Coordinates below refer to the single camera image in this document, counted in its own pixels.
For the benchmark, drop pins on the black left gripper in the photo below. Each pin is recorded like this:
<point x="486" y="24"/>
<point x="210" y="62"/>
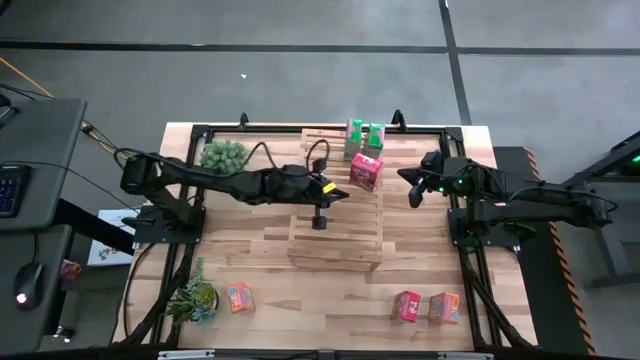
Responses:
<point x="300" y="185"/>

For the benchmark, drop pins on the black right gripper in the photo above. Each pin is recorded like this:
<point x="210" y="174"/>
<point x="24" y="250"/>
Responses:
<point x="431" y="172"/>

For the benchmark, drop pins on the pink Froot Loops cereal box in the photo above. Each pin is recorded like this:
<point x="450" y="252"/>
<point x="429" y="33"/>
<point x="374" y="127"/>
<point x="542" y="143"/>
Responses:
<point x="366" y="172"/>

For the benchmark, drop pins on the red cereal box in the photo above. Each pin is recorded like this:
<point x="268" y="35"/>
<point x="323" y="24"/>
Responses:
<point x="406" y="306"/>

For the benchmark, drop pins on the orange cereal box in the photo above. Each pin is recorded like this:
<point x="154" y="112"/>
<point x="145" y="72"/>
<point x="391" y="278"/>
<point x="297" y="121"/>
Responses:
<point x="444" y="307"/>
<point x="241" y="298"/>

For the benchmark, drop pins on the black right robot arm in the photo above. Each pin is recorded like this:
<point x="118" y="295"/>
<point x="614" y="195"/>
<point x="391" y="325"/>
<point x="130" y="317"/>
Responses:
<point x="550" y="210"/>

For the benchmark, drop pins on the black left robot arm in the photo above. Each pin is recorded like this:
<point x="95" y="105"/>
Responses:
<point x="200" y="177"/>

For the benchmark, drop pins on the slatted wooden shelf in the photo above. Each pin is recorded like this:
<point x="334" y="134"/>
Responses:
<point x="335" y="245"/>

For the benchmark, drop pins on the bushy green plant patterned pot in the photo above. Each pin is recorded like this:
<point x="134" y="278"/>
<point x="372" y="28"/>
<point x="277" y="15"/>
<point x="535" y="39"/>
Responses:
<point x="225" y="156"/>

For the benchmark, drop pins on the spiky succulent plant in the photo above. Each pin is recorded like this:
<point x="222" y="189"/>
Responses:
<point x="195" y="300"/>

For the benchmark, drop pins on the black platform hazard stripe edge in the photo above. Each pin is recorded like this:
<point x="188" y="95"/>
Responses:
<point x="540" y="300"/>

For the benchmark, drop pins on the black metal stand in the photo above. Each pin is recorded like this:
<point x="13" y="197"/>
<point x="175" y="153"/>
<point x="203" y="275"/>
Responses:
<point x="611" y="260"/>

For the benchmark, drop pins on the white printed sheet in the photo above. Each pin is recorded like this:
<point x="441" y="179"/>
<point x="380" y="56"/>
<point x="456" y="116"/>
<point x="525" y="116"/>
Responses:
<point x="107" y="250"/>

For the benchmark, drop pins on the small pink packet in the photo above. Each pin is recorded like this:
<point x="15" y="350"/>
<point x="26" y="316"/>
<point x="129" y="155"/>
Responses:
<point x="70" y="270"/>

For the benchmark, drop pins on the grey desk top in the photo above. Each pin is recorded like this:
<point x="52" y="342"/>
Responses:
<point x="45" y="140"/>
<point x="20" y="330"/>

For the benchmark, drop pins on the black computer mouse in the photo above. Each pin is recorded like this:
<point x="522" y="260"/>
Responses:
<point x="28" y="285"/>

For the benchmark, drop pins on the black backlit keyboard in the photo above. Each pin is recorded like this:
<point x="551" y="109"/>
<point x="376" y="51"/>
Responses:
<point x="12" y="190"/>

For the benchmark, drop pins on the black metal rig frame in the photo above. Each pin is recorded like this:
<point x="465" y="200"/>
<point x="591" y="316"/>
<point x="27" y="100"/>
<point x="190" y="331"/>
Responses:
<point x="280" y="129"/>

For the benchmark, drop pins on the white metal bracket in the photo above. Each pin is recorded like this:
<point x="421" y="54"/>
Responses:
<point x="187" y="354"/>
<point x="465" y="356"/>

